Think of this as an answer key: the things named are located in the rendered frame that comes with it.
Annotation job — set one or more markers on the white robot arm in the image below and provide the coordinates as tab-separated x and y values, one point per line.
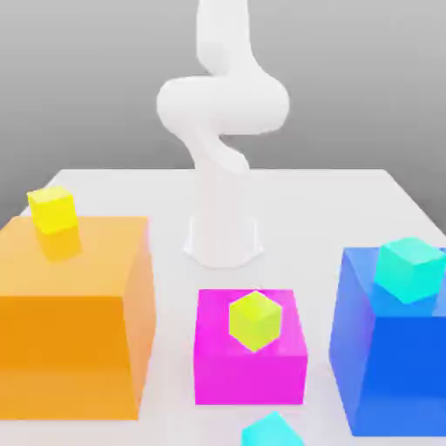
223	104

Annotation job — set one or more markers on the large magenta box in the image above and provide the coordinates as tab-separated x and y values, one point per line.
244	376

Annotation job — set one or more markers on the small lime cube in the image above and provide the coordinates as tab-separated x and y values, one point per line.
255	320

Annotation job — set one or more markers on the large blue box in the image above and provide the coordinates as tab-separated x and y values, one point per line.
400	366

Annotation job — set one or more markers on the small cyan cube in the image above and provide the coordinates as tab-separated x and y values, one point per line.
270	432
411	271

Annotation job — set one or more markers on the large orange box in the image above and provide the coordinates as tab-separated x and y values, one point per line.
66	341

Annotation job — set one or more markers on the small yellow cube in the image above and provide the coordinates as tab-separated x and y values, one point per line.
52	209

